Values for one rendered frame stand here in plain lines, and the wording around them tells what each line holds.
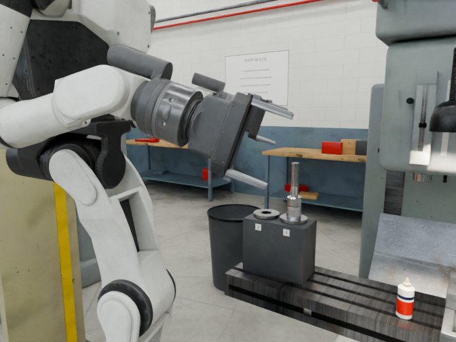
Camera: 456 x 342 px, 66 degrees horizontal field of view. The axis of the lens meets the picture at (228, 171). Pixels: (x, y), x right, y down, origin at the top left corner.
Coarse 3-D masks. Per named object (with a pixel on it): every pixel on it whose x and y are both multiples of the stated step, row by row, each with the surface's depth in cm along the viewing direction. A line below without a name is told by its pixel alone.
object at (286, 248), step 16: (256, 224) 118; (272, 224) 115; (288, 224) 113; (304, 224) 114; (256, 240) 119; (272, 240) 116; (288, 240) 112; (304, 240) 110; (256, 256) 120; (272, 256) 116; (288, 256) 113; (304, 256) 111; (256, 272) 121; (272, 272) 117; (288, 272) 114; (304, 272) 112
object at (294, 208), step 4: (288, 204) 115; (292, 204) 114; (296, 204) 114; (300, 204) 114; (288, 208) 115; (292, 208) 114; (296, 208) 114; (300, 208) 115; (288, 212) 115; (292, 212) 114; (296, 212) 114; (300, 212) 115; (288, 216) 115; (292, 216) 115; (296, 216) 114; (300, 216) 115
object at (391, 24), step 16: (384, 0) 81; (400, 0) 80; (416, 0) 78; (432, 0) 76; (448, 0) 75; (384, 16) 82; (400, 16) 80; (416, 16) 78; (432, 16) 77; (448, 16) 75; (384, 32) 82; (400, 32) 81; (416, 32) 79; (432, 32) 78; (448, 32) 77
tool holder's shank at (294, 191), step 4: (292, 164) 113; (296, 164) 113; (292, 168) 113; (296, 168) 113; (292, 172) 114; (296, 172) 113; (292, 176) 114; (296, 176) 113; (292, 180) 114; (296, 180) 114; (292, 184) 114; (296, 184) 114; (292, 188) 114; (296, 188) 114; (292, 192) 114; (296, 192) 114; (292, 196) 115; (296, 196) 115
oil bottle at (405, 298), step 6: (402, 282) 95; (408, 282) 94; (402, 288) 94; (408, 288) 93; (414, 288) 94; (402, 294) 93; (408, 294) 93; (414, 294) 94; (402, 300) 94; (408, 300) 93; (396, 306) 96; (402, 306) 94; (408, 306) 93; (396, 312) 96; (402, 312) 94; (408, 312) 94; (402, 318) 94; (408, 318) 94
